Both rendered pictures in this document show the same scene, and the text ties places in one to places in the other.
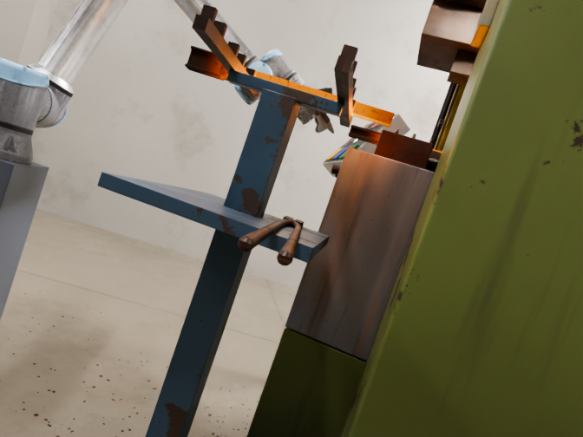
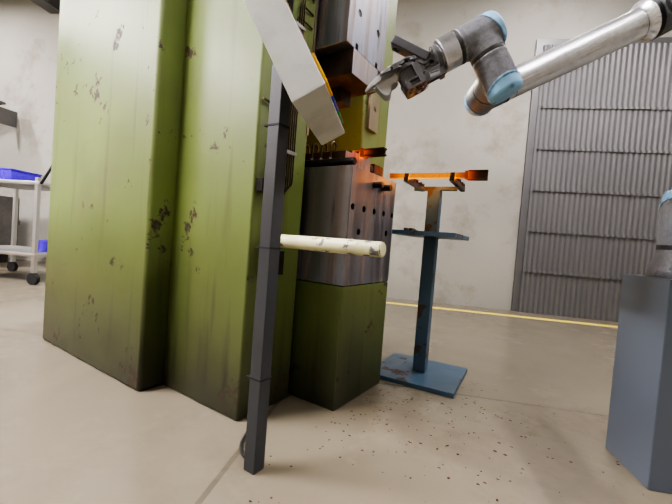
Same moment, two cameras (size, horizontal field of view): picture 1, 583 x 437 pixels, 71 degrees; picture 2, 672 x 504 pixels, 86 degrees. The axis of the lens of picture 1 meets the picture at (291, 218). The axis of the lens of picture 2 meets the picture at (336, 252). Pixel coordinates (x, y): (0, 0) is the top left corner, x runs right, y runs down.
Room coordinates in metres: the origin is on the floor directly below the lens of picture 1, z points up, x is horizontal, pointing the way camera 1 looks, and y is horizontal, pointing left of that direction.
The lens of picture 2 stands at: (2.57, 0.26, 0.64)
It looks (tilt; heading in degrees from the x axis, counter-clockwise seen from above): 2 degrees down; 200
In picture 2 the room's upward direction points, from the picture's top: 4 degrees clockwise
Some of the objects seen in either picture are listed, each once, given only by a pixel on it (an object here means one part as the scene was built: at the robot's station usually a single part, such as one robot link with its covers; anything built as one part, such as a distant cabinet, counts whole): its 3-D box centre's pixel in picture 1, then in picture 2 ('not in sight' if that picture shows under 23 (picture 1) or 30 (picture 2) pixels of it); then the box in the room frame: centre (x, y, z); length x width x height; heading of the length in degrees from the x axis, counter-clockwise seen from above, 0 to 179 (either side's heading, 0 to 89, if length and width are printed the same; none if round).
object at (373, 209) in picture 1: (428, 272); (317, 226); (1.06, -0.38, 0.69); 0.56 x 0.38 x 0.45; 76
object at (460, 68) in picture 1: (509, 79); (317, 102); (1.08, -0.42, 1.24); 0.30 x 0.07 x 0.06; 76
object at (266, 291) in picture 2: not in sight; (268, 271); (1.72, -0.24, 0.54); 0.04 x 0.04 x 1.08; 76
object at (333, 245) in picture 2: not in sight; (319, 244); (1.52, -0.18, 0.62); 0.44 x 0.05 x 0.05; 76
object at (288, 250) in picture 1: (286, 228); not in sight; (0.58, 0.00, 0.71); 0.60 x 0.04 x 0.01; 178
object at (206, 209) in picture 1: (241, 217); (431, 235); (0.72, 0.08, 0.70); 0.40 x 0.30 x 0.02; 172
